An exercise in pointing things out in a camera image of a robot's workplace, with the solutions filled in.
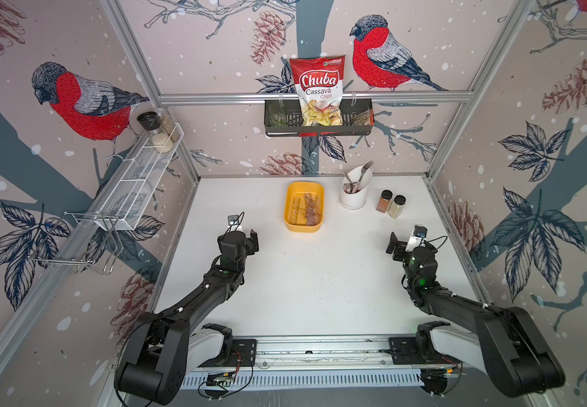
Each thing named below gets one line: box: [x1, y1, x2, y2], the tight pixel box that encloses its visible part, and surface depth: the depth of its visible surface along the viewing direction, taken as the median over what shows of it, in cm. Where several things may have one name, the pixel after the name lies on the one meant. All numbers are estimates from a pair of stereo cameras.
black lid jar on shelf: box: [136, 111, 163, 131], surface depth 80 cm
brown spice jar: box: [376, 189, 393, 214], surface depth 105 cm
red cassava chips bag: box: [289, 55, 347, 127], surface depth 84 cm
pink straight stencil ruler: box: [303, 192, 322, 227], surface depth 109 cm
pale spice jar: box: [386, 194, 407, 220], surface depth 102 cm
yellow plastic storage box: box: [284, 181, 325, 232], surface depth 110 cm
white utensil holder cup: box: [339, 165, 373, 210], surface depth 108 cm
